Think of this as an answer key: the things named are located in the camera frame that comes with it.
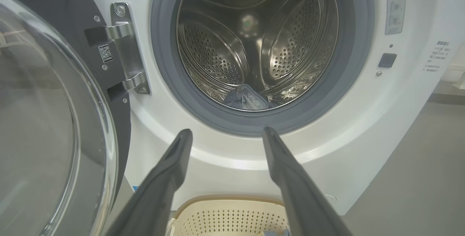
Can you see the washing machine door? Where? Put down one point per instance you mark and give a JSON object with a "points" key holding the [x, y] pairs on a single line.
{"points": [[54, 119]]}

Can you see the cream perforated laundry basket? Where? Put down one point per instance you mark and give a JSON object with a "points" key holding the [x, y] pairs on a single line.
{"points": [[225, 218]]}

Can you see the grey warning label sticker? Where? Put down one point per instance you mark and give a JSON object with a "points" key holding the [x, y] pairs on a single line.
{"points": [[395, 7]]}

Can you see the round white filter cover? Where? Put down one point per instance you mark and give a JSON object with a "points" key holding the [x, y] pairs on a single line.
{"points": [[331, 198]]}

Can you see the chrome door hinge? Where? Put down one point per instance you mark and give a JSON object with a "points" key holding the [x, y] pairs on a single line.
{"points": [[129, 47]]}

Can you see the stainless steel washing machine drum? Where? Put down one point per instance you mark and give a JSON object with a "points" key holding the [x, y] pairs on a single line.
{"points": [[218, 47]]}

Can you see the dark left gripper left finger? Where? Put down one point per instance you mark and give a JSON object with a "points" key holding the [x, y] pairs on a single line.
{"points": [[156, 199]]}

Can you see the blue and white cartoon garment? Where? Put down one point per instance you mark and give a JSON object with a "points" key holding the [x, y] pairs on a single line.
{"points": [[276, 233]]}

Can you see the white front-load washing machine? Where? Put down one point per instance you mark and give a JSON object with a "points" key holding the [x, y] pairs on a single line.
{"points": [[345, 138]]}

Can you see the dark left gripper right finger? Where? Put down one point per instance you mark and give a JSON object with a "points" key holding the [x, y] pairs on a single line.
{"points": [[305, 203]]}

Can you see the blue cartoon print garment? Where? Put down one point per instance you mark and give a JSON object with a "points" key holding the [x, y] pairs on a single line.
{"points": [[249, 99]]}

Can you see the small QR code sticker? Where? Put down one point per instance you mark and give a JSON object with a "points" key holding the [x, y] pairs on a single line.
{"points": [[105, 53]]}

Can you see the blue energy label sticker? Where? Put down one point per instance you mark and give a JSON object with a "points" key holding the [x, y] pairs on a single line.
{"points": [[136, 188]]}

